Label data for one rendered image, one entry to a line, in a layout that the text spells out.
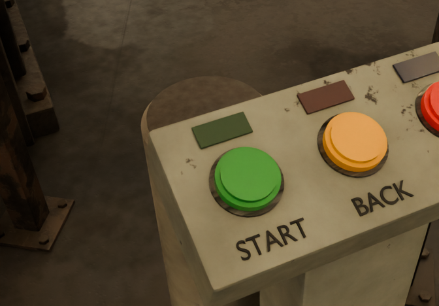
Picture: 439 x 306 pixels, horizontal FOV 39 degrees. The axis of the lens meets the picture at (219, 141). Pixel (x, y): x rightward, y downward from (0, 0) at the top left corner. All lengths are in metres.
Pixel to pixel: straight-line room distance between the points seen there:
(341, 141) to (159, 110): 0.22
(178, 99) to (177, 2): 1.19
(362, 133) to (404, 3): 1.38
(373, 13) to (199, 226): 1.39
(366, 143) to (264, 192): 0.07
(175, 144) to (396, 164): 0.14
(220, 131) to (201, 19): 1.29
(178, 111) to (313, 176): 0.20
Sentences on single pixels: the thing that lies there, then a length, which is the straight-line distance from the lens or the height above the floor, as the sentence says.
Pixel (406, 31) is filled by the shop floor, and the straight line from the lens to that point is 1.65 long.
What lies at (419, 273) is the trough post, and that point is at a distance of 1.09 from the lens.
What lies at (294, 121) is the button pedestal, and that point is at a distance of 0.40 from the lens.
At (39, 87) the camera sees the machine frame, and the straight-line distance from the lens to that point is 1.35.
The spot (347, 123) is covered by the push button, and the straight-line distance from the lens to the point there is 0.40.
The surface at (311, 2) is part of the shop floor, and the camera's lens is 1.73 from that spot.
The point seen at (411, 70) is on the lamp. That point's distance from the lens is 0.45.
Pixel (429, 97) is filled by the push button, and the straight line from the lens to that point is 0.43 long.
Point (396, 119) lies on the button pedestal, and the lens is 0.42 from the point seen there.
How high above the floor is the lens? 0.87
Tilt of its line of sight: 43 degrees down
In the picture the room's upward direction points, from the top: 3 degrees counter-clockwise
